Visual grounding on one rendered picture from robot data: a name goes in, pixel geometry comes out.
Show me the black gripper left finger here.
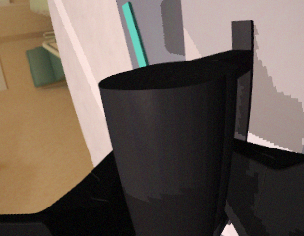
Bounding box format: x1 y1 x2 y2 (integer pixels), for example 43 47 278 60
0 152 136 236

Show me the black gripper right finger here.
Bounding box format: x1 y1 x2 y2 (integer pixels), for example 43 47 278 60
225 138 304 236

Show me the green small trowel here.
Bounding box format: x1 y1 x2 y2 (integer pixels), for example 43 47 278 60
121 1 149 67

